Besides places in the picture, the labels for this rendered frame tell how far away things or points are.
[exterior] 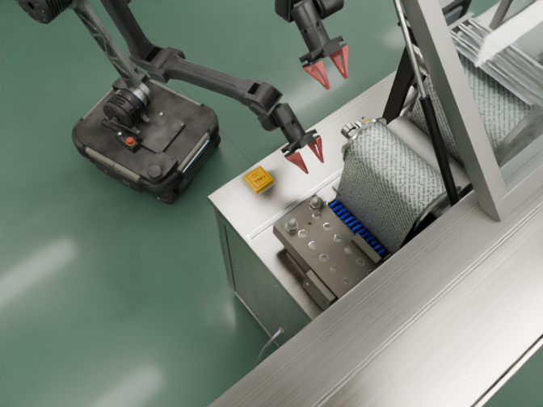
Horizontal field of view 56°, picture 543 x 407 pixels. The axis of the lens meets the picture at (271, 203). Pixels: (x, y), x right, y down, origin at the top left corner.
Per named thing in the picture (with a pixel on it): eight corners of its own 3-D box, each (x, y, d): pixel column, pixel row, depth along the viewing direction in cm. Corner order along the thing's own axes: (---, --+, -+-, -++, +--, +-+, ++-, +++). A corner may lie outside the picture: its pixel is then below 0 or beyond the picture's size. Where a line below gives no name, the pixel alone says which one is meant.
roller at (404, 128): (399, 134, 147) (410, 107, 136) (467, 195, 137) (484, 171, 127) (369, 156, 143) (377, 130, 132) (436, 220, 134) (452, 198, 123)
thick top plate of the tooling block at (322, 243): (313, 203, 152) (316, 193, 147) (410, 304, 138) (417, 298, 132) (272, 232, 147) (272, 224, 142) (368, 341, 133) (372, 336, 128)
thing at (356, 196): (336, 197, 147) (345, 162, 131) (394, 256, 139) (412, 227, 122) (335, 198, 147) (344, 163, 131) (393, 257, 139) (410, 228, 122)
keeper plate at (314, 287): (308, 283, 147) (311, 269, 137) (330, 308, 143) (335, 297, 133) (301, 287, 146) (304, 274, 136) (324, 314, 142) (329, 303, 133)
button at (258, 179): (260, 168, 166) (260, 164, 164) (273, 182, 163) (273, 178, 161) (242, 179, 164) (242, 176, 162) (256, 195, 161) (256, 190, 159)
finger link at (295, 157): (296, 178, 149) (280, 151, 148) (315, 165, 151) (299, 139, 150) (306, 177, 143) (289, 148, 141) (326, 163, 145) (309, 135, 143)
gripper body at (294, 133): (283, 155, 148) (270, 133, 146) (309, 136, 151) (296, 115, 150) (292, 152, 142) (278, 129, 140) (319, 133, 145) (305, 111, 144)
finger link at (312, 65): (315, 94, 128) (298, 60, 126) (336, 81, 131) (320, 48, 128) (329, 91, 122) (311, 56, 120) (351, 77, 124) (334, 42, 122)
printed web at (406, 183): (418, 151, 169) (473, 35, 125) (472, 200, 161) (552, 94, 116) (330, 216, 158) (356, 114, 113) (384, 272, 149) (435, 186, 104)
